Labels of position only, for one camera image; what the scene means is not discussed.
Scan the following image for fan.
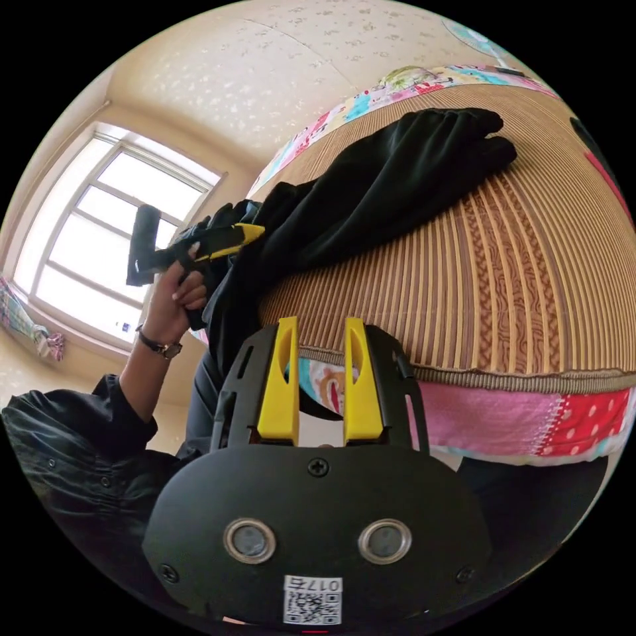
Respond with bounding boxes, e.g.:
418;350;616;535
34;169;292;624
441;19;529;78

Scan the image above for colourful printed curtain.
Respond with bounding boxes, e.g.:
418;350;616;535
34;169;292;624
0;274;66;362

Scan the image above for black pants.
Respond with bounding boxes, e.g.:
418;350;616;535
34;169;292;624
202;107;519;361

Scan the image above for person's left hand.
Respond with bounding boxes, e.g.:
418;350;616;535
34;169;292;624
142;242;209;345

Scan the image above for window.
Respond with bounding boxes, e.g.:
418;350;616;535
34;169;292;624
9;121;229;351

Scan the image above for bed with woven mat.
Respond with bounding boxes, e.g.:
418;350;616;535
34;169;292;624
191;63;636;468

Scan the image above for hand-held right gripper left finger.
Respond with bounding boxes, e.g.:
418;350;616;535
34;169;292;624
256;316;300;447

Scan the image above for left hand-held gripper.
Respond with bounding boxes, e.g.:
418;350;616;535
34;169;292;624
152;214;266;287

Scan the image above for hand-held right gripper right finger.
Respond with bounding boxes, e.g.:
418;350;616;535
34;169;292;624
343;317;384;447

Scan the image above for person's left forearm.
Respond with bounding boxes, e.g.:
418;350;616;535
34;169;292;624
118;323;184;424

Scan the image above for person's body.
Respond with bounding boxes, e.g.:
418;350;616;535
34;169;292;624
0;347;610;617

